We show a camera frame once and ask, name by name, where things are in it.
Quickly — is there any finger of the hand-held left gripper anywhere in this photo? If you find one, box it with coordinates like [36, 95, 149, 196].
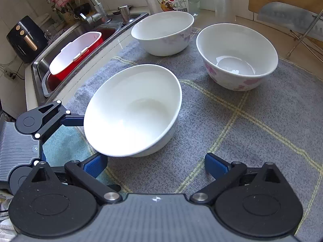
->
[35, 100, 85, 142]

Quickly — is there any white bowl pink floral print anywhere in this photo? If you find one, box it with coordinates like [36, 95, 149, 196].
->
[196, 23, 279, 91]

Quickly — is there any metal sink knob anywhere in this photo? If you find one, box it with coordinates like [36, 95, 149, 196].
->
[119, 5, 132, 22]

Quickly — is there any metal faucet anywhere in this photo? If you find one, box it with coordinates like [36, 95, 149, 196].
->
[78, 0, 113, 24]

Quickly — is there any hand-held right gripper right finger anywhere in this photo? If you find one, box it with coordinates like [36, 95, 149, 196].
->
[190, 152, 281, 204]

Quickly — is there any grey checked mat cloth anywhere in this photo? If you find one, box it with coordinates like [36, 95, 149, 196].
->
[61, 26, 323, 240]

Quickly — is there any stack of clear plastic cups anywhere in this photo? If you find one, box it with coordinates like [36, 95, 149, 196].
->
[211, 0, 236, 22]

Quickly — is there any black handled kitchen knife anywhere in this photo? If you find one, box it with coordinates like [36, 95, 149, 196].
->
[257, 2, 323, 37]

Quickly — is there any stainless steel sink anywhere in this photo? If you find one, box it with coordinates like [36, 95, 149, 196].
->
[30, 13, 149, 101]

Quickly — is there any red and white plastic basin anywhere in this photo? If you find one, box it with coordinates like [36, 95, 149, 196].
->
[49, 31, 104, 82]

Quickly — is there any metal wire rack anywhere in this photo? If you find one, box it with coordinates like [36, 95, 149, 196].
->
[286, 14, 323, 63]

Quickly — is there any white bowl faint floral print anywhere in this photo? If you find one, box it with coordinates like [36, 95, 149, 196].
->
[131, 11, 195, 56]

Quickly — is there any plain white bowl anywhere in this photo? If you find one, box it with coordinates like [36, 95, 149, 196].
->
[84, 64, 182, 157]

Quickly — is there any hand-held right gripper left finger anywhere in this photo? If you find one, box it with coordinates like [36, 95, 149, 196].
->
[31, 152, 122, 205]

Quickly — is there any black air fryer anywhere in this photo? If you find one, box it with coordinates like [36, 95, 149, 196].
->
[6, 16, 40, 63]

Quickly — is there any teal cloth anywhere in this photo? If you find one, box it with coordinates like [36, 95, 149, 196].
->
[42, 125, 133, 196]

